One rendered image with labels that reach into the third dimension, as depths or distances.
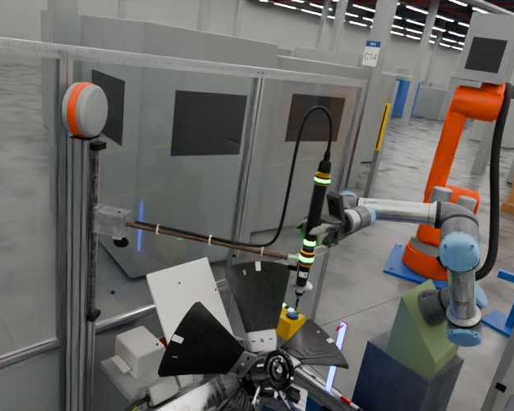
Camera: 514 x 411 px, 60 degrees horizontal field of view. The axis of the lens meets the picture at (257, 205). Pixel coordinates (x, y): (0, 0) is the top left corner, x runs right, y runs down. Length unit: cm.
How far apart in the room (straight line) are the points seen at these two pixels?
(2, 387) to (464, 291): 163
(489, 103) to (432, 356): 357
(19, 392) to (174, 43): 267
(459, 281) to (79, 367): 135
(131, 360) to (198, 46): 264
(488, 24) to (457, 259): 375
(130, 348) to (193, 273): 42
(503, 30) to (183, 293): 417
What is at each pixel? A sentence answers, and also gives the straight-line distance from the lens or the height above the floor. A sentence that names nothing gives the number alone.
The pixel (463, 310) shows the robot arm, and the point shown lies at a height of 138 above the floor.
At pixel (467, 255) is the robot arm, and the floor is 162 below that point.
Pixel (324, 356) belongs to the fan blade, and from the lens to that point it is 162.
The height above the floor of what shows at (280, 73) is 204.
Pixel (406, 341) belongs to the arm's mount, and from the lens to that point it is 197.
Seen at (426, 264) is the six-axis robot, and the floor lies 18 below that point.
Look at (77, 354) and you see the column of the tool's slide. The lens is 174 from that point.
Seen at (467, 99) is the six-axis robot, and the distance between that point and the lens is 512.
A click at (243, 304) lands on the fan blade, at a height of 133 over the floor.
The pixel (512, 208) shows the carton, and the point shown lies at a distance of 933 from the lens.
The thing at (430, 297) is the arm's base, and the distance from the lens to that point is 197.
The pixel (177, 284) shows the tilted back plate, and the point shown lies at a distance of 159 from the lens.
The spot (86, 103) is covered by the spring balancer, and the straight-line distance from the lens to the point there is 136.
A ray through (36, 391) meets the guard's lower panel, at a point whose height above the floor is 81.
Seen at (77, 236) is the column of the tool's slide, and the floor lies 149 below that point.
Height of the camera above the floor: 212
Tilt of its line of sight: 19 degrees down
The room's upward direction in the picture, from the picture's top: 9 degrees clockwise
